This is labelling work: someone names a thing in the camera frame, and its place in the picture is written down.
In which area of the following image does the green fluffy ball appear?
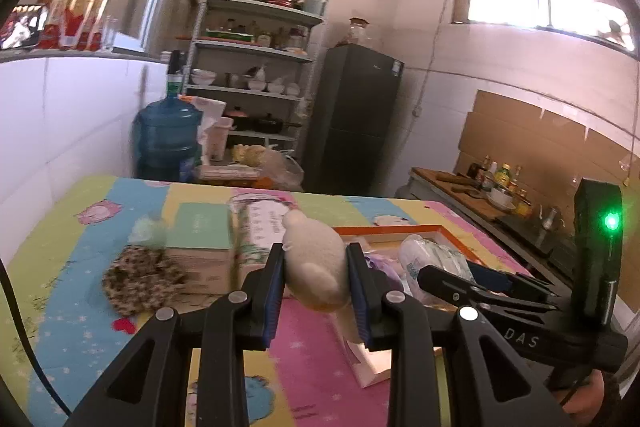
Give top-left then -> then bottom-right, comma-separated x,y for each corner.
131,214 -> 168,248

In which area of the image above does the clear plastic food bag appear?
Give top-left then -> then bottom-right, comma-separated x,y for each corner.
232,144 -> 305,192

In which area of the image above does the colourful patchwork tablecloth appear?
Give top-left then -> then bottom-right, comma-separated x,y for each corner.
0,174 -> 531,427

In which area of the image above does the blue water jug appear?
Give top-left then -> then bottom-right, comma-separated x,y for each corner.
131,96 -> 205,182

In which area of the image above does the large floral tissue pack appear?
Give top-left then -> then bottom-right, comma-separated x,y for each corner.
227,196 -> 301,280

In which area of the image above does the leopard print scrunchie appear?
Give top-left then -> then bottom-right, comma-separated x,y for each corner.
102,244 -> 188,315

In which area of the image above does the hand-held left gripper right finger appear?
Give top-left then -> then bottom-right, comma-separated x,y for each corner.
346,242 -> 578,427

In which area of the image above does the white paper bag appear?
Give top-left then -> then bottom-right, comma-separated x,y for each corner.
180,96 -> 226,158

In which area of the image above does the wooden cutting board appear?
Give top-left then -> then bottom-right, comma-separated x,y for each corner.
412,167 -> 501,220

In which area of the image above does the person's right hand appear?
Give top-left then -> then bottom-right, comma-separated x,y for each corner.
565,369 -> 623,425

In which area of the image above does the metal faucet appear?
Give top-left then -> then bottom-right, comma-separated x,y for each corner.
537,204 -> 563,233

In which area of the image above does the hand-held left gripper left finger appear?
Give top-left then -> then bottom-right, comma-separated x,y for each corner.
62,243 -> 286,427

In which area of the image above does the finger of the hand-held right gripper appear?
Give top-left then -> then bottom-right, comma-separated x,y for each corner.
469,259 -> 572,304
416,264 -> 557,315

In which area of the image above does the orange shallow cardboard box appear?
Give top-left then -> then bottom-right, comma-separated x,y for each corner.
332,223 -> 533,388

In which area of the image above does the teal patterned tissue pack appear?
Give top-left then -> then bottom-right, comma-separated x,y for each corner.
398,234 -> 476,295

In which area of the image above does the white bowl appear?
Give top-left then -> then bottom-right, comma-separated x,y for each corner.
487,187 -> 516,212

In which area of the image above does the printed red black box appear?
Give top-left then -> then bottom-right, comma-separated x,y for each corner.
0,4 -> 48,50

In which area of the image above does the metal shelf rack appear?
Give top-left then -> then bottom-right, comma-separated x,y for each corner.
182,0 -> 328,158

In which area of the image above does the dark fridge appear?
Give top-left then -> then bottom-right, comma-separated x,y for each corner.
302,44 -> 406,198

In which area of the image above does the pale green carton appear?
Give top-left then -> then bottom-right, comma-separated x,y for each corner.
165,202 -> 236,295

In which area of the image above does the pink plastic bin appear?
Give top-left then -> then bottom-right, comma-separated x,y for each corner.
205,117 -> 235,162

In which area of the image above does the black cable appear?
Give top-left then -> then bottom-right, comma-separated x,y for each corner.
0,257 -> 71,415

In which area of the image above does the brown carton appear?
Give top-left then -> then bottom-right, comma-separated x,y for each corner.
197,164 -> 266,188

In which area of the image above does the glass jar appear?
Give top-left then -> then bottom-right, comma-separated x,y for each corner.
347,17 -> 373,48

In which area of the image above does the white plush toy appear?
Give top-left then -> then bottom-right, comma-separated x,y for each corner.
281,209 -> 351,313

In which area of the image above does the cardboard wall panel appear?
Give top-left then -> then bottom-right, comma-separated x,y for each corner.
454,89 -> 640,228

